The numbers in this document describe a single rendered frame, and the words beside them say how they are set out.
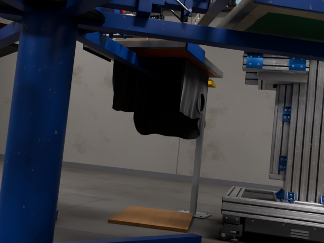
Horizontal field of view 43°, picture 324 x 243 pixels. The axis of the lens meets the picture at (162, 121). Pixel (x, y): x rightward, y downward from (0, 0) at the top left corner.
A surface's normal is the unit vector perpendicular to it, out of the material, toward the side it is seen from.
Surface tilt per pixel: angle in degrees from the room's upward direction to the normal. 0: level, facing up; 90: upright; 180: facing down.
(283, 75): 90
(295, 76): 90
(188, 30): 90
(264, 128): 90
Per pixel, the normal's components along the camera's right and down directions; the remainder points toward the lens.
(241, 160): -0.23, -0.08
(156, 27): 0.14, -0.05
